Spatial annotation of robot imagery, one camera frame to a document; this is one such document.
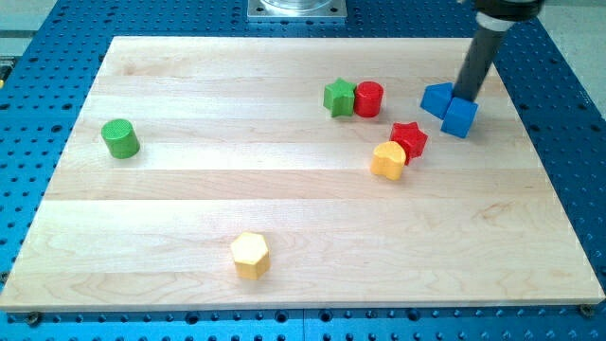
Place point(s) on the blue perforated metal base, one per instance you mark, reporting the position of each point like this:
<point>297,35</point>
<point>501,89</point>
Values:
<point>48,85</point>

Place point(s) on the blue triangle block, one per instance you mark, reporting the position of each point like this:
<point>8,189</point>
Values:
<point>436,99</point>

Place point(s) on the red cylinder block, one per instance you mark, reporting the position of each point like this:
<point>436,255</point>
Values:
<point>368,99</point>

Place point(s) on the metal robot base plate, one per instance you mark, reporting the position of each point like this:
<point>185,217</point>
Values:
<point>296,9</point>

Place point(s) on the robot arm end black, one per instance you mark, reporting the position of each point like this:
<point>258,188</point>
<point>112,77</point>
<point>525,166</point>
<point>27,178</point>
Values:
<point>509,10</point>

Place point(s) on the wooden board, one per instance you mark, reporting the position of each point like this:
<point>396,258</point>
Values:
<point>234,138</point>

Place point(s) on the red star block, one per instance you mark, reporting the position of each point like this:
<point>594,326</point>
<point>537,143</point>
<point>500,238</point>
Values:
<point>410,137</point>

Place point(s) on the green cylinder block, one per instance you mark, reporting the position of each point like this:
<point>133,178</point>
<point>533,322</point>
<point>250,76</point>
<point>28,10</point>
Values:
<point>120,138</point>

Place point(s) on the blue cube block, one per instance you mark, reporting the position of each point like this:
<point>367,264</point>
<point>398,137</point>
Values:
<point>459,117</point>

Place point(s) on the green star block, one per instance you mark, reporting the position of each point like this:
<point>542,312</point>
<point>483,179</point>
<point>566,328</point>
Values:
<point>339,97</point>

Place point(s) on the yellow hexagon block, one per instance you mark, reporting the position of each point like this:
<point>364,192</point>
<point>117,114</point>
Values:
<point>251,255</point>

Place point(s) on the yellow heart block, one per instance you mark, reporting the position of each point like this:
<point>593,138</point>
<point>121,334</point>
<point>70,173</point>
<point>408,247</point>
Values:
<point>388,160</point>

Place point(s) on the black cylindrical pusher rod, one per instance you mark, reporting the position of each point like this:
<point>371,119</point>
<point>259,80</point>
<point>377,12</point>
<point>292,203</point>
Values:
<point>483,48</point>

